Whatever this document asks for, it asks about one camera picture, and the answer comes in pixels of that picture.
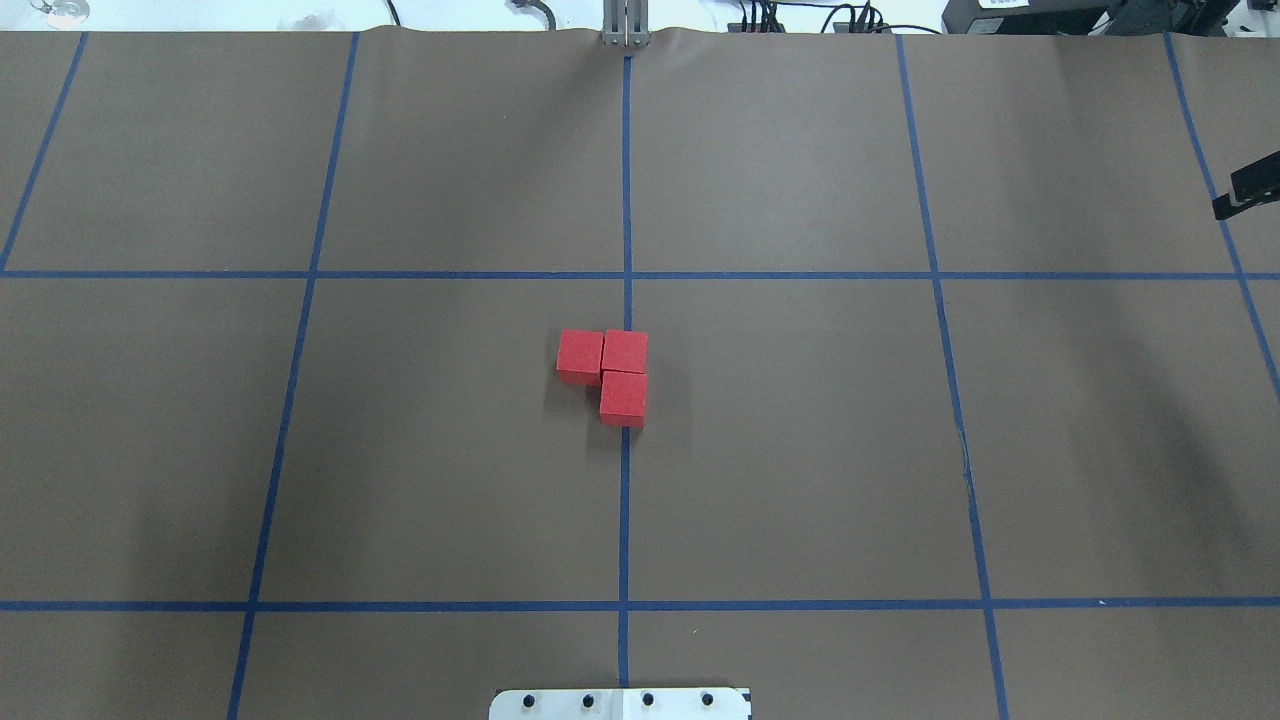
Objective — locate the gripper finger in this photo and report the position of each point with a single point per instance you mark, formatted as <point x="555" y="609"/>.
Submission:
<point x="1245" y="203"/>
<point x="1258" y="179"/>

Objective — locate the red block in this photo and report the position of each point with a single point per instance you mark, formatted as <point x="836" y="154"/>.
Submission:
<point x="579" y="357"/>
<point x="623" y="400"/>
<point x="625" y="351"/>

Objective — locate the brown paper table mat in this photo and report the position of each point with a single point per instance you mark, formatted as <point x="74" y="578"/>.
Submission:
<point x="386" y="374"/>

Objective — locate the white pedestal column base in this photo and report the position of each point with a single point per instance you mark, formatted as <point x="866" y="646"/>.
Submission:
<point x="623" y="703"/>

